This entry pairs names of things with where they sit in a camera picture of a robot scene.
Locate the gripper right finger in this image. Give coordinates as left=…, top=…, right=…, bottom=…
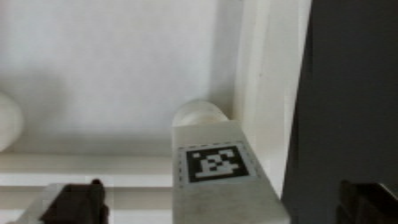
left=336, top=180, right=398, bottom=224

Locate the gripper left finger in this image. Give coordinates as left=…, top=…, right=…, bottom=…
left=16, top=179, right=110, bottom=224

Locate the white table leg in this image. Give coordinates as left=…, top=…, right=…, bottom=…
left=172, top=100, right=291, bottom=224

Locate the white square tabletop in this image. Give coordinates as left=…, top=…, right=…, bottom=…
left=0, top=0, right=314, bottom=224

